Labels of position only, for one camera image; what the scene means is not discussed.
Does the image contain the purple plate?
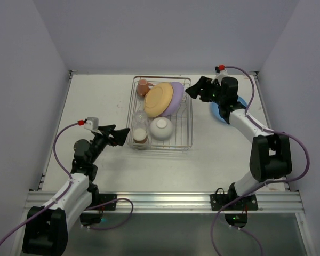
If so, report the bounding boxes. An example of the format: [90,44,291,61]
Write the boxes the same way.
[161,82,185,117]

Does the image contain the blue plate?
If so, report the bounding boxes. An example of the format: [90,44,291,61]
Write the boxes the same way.
[210,97,247,124]

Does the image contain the yellow plate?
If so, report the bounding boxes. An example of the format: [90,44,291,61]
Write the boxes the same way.
[143,83,173,118]

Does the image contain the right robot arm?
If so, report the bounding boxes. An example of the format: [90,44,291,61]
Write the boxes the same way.
[186,76,292,210]

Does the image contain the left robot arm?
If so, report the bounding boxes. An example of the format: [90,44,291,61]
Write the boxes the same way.
[22,125,130,255]

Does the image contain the white and brown cup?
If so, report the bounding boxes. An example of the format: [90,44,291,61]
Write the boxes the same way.
[132,128,148,144]

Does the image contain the clear drinking glass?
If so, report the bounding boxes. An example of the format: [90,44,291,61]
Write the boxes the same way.
[133,110,149,130]

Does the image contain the white bowl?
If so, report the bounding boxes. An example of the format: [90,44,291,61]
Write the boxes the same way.
[149,117,174,141]

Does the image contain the pink mug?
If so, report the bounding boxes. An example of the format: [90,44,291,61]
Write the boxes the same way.
[136,78,154,97]

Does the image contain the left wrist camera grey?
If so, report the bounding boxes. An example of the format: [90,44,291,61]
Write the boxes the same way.
[84,117,99,131]

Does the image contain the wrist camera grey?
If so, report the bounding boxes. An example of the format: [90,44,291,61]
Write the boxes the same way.
[84,117,99,131]
[214,69,228,83]

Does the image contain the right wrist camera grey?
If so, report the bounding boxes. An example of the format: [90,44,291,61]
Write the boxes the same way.
[214,69,228,83]

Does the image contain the metal wire dish rack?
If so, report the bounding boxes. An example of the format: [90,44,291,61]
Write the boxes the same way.
[126,75,193,151]

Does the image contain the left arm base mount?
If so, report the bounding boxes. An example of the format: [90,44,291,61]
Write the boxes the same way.
[79,193,117,226]

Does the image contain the aluminium front rail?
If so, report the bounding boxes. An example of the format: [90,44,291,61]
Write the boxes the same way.
[23,190,305,214]

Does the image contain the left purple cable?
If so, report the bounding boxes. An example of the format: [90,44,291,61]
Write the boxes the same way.
[0,121,134,256]

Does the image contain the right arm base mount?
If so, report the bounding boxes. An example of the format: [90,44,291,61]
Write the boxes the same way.
[210,188,259,228]

